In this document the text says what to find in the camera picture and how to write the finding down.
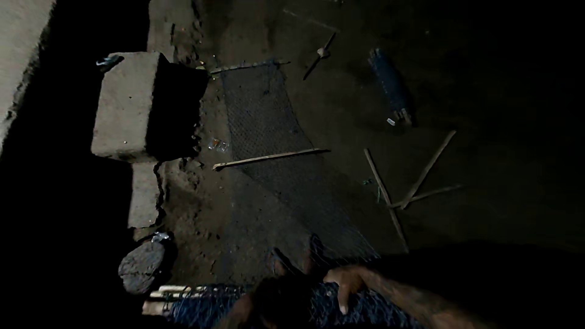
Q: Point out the grey concrete block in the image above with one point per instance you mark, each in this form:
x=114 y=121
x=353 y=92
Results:
x=125 y=105

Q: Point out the person's right forearm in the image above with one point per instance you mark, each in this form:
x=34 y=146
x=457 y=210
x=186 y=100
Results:
x=411 y=299

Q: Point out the person's left hand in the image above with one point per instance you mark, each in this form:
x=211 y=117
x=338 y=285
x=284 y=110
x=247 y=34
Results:
x=238 y=314

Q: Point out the short dark stick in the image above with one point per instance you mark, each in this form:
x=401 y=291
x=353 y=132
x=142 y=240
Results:
x=313 y=67

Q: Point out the long wooden stick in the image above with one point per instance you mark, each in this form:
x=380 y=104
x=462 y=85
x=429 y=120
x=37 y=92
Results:
x=269 y=157

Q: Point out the concrete ledge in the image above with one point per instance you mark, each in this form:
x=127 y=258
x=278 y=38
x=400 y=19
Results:
x=18 y=50

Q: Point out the person's right thumb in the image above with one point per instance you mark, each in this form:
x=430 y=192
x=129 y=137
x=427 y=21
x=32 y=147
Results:
x=343 y=300

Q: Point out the person's right hand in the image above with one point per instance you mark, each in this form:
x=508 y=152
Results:
x=354 y=278

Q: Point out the rolled blue net bundle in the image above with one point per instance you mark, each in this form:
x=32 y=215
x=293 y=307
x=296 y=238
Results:
x=391 y=84

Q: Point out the blue mesh net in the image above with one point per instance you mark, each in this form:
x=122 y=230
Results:
x=269 y=119

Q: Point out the round grey stone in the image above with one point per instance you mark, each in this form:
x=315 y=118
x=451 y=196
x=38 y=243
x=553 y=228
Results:
x=142 y=267

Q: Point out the thin wooden stick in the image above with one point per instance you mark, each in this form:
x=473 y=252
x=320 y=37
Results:
x=429 y=194
x=242 y=67

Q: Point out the flat wooden stick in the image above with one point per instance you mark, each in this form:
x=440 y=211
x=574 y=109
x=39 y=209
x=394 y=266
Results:
x=427 y=171
x=385 y=194

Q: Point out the thick pale wooden stick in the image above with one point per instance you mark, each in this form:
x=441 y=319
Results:
x=155 y=308

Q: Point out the person's right fingers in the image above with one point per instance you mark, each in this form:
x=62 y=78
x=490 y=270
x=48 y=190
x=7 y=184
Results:
x=331 y=276

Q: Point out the clear orange plastic wrapper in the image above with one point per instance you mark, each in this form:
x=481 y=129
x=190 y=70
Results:
x=217 y=145

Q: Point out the small pale stone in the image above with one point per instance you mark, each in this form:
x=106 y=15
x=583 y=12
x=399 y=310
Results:
x=322 y=52

